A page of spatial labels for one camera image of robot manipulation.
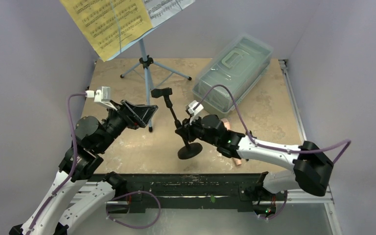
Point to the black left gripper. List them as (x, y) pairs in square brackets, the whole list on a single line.
[(136, 115)]

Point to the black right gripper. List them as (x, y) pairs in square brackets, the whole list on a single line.
[(183, 130)]

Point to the black microphone desk stand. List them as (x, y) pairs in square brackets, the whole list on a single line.
[(190, 150)]

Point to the yellow sheet music page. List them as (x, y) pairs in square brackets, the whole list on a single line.
[(109, 25)]

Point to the white sheet music page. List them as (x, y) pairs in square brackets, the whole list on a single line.
[(161, 10)]

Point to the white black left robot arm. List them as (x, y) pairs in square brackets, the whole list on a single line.
[(55, 215)]

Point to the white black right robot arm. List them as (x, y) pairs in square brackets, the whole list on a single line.
[(306, 166)]

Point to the clear plastic storage box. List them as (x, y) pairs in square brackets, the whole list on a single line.
[(231, 74)]

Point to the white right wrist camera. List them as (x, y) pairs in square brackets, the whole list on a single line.
[(193, 109)]

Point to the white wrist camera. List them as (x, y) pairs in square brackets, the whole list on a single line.
[(193, 109), (102, 97)]

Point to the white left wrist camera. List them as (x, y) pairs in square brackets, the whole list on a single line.
[(102, 97)]

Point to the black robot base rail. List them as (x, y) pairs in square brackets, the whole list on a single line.
[(235, 191)]

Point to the aluminium frame rail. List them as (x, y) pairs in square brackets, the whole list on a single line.
[(298, 195)]

